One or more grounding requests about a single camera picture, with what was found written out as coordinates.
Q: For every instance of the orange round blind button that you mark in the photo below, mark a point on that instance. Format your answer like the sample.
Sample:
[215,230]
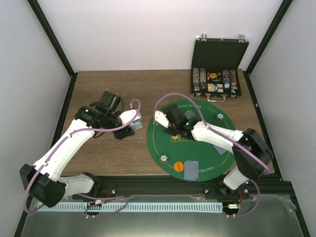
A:
[178,166]

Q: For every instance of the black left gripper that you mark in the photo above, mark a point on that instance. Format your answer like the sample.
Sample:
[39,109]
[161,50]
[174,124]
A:
[124,133]

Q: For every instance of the blue patterned card deck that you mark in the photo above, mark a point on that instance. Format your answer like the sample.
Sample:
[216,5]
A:
[136,125]

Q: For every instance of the black poker chip case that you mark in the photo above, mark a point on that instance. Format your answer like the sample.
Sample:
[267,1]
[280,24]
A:
[216,55]

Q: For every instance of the yellow card box in case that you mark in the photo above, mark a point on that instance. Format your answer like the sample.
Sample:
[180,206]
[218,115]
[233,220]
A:
[210,87]

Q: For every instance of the clear round dealer button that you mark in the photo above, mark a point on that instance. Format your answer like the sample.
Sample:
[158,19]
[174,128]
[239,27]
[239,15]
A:
[189,114]

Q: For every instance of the dealt blue card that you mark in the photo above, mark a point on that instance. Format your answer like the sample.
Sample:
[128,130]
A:
[193,170]
[188,170]
[220,150]

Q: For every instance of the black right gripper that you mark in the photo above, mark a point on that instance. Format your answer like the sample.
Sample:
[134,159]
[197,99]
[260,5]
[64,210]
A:
[167,132]

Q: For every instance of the light blue slotted cable duct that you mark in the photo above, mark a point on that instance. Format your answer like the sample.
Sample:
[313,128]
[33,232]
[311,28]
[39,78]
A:
[199,207]

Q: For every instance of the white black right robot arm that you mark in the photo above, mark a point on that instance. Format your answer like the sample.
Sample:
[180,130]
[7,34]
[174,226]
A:
[251,153]

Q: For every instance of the blue card box in case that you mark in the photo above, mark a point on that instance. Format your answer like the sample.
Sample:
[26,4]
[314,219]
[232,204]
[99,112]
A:
[218,88]

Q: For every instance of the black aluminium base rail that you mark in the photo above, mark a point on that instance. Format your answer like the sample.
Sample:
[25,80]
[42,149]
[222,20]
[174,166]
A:
[167,185]

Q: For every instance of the chip row in case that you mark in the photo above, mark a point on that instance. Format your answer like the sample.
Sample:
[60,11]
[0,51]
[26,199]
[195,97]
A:
[233,81]
[226,79]
[195,73]
[202,79]

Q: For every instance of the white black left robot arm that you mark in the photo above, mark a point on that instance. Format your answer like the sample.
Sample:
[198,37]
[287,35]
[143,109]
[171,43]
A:
[43,179]

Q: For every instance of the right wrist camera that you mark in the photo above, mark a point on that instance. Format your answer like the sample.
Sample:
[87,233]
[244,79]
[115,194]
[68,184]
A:
[160,118]

